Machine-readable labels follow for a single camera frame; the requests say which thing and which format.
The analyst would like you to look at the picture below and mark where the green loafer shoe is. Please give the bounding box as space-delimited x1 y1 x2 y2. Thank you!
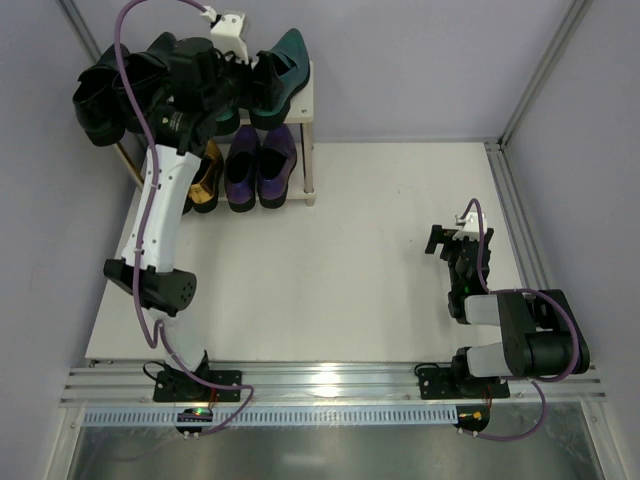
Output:
214 108 240 136
249 28 310 131

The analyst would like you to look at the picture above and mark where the purple loafer shoe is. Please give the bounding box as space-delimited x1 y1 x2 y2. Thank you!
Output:
224 125 260 213
257 125 297 209

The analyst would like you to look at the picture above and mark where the black loafer shoe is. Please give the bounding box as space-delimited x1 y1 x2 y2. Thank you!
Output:
112 32 178 134
72 45 125 147

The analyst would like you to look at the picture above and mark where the gold loafer shoe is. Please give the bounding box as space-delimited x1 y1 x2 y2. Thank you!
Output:
189 140 224 214

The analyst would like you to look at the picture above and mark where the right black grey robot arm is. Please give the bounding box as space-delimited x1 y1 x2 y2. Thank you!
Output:
416 225 591 398

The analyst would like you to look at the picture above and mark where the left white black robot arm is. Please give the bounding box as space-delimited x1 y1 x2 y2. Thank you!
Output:
104 37 281 388

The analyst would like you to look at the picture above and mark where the white two-tier shoe shelf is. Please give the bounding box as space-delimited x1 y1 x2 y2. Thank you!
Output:
112 60 318 211

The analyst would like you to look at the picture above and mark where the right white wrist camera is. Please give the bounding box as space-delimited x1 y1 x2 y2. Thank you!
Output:
453 212 485 241

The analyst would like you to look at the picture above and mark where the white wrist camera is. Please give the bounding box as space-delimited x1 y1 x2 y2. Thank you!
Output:
200 6 250 64
453 212 485 241

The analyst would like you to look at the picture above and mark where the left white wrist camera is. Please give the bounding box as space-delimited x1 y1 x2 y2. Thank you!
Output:
200 6 250 64

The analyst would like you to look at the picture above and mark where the right aluminium side rail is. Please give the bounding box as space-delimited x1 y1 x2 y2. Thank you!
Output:
484 142 550 289

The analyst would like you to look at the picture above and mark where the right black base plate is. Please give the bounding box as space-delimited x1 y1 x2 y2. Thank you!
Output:
414 363 510 400

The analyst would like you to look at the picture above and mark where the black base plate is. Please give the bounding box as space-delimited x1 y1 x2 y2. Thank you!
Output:
152 369 242 403
414 363 510 400

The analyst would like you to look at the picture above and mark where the left aluminium frame post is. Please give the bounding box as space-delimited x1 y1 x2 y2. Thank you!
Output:
56 0 102 62

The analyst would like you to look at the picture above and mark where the aluminium frame post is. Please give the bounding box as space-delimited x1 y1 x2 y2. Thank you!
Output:
56 0 102 62
498 0 593 148

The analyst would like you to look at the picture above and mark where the grey slotted cable duct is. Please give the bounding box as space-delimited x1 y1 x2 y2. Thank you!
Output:
82 405 458 428

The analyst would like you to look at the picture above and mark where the right aluminium frame post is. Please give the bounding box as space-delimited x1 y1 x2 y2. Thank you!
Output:
498 0 593 148

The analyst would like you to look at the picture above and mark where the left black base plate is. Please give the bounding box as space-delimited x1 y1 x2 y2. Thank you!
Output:
152 369 242 403

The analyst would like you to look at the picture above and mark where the aluminium mounting rail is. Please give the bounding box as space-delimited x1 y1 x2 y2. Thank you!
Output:
59 360 607 407

